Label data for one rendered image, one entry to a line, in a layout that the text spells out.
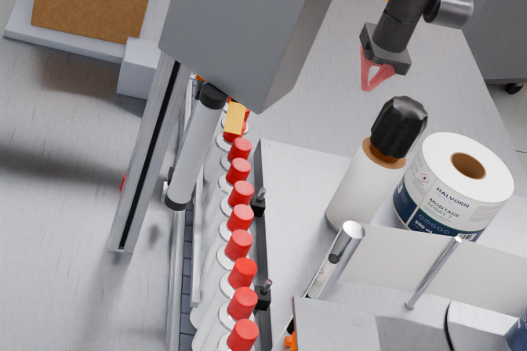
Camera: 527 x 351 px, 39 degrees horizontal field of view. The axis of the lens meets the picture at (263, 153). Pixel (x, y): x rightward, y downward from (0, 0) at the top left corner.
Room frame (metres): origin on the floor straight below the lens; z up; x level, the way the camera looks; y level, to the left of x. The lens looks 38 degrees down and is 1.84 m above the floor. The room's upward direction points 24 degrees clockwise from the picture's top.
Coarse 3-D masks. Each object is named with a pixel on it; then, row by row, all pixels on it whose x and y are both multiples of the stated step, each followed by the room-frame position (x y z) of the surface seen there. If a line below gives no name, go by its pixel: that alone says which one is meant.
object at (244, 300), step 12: (240, 288) 0.67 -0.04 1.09; (240, 300) 0.66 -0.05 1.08; (252, 300) 0.66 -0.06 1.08; (228, 312) 0.66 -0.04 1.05; (240, 312) 0.65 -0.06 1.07; (252, 312) 0.66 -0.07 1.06; (216, 324) 0.65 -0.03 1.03; (228, 324) 0.65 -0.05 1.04; (216, 336) 0.65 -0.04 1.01; (204, 348) 0.65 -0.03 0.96
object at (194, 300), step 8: (200, 176) 0.99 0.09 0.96; (200, 184) 0.97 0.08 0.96; (200, 192) 0.95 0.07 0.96; (200, 200) 0.93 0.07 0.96; (200, 208) 0.91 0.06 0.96; (200, 216) 0.90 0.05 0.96; (200, 224) 0.88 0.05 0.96; (200, 232) 0.86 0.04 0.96; (200, 240) 0.85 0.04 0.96; (192, 248) 0.83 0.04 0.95; (200, 248) 0.83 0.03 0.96; (192, 256) 0.81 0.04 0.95; (200, 256) 0.81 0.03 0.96; (192, 264) 0.80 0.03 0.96; (200, 264) 0.80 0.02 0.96; (192, 272) 0.78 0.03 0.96; (200, 272) 0.78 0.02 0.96; (192, 280) 0.76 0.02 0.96; (192, 288) 0.75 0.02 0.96; (192, 296) 0.73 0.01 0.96; (192, 304) 0.72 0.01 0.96
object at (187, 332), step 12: (192, 84) 1.35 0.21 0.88; (192, 96) 1.31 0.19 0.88; (192, 192) 1.03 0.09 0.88; (192, 216) 0.97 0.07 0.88; (192, 228) 0.94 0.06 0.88; (192, 240) 0.92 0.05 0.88; (180, 312) 0.76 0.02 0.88; (180, 324) 0.74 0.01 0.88; (180, 336) 0.72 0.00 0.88; (192, 336) 0.73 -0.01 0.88; (180, 348) 0.70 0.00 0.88
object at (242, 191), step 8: (240, 184) 0.87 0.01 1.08; (248, 184) 0.88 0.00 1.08; (232, 192) 0.86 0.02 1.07; (240, 192) 0.85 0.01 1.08; (248, 192) 0.86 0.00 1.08; (224, 200) 0.87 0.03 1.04; (232, 200) 0.85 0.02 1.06; (240, 200) 0.85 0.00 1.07; (248, 200) 0.86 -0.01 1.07; (224, 208) 0.85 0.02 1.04; (232, 208) 0.85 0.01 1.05; (216, 216) 0.85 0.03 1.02; (224, 216) 0.84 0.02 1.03; (216, 224) 0.85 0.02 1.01; (208, 240) 0.85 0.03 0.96; (208, 248) 0.85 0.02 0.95
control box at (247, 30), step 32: (192, 0) 0.81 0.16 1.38; (224, 0) 0.80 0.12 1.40; (256, 0) 0.79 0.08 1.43; (288, 0) 0.78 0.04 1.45; (320, 0) 0.82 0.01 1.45; (192, 32) 0.81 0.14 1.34; (224, 32) 0.80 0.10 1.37; (256, 32) 0.78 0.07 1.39; (288, 32) 0.77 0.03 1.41; (192, 64) 0.80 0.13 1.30; (224, 64) 0.79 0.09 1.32; (256, 64) 0.78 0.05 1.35; (288, 64) 0.80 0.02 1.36; (256, 96) 0.78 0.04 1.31
